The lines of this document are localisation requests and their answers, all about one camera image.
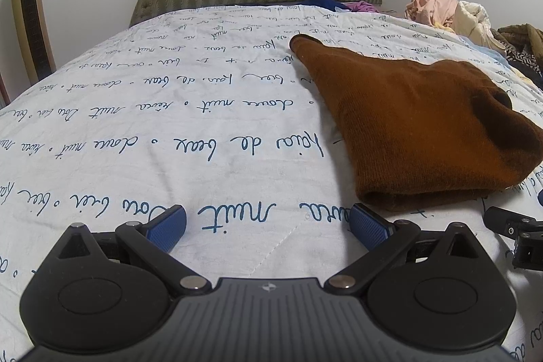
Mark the purple cloth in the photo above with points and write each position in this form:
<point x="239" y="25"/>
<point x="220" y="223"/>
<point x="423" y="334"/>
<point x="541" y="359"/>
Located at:
<point x="364" y="7"/>

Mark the dark blue cloth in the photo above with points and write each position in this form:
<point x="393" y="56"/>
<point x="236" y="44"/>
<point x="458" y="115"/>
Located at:
<point x="324" y="3"/>

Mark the olive green jacket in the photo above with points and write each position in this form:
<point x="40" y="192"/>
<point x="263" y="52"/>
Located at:
<point x="524" y="37"/>

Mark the light blue cloth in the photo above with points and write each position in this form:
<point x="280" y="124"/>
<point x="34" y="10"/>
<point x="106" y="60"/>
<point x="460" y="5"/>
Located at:
<point x="492" y="52"/>

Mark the black white patterned cloth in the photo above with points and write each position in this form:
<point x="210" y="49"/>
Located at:
<point x="526" y="61"/>

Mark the white script-printed bedspread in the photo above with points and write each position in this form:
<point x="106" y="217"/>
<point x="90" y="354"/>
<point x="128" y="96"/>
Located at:
<point x="169" y="124"/>

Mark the pink crumpled cloth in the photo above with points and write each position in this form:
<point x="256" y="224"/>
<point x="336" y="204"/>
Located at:
<point x="430" y="8"/>

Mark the gold tower fan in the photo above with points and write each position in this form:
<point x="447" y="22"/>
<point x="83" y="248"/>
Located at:
<point x="32" y="10"/>

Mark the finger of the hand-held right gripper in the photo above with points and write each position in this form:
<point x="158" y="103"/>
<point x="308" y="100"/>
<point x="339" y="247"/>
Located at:
<point x="528" y="249"/>
<point x="505" y="221"/>

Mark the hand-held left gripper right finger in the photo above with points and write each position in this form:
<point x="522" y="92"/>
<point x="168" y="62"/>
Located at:
<point x="371" y="226"/>

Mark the cream crumpled cloth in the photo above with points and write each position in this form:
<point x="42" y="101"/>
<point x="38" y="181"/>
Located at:
<point x="473" y="22"/>

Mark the brown knit garment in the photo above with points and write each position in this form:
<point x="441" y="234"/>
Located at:
<point x="424" y="120"/>

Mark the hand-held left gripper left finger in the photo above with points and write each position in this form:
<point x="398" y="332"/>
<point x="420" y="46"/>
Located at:
<point x="167" y="228"/>

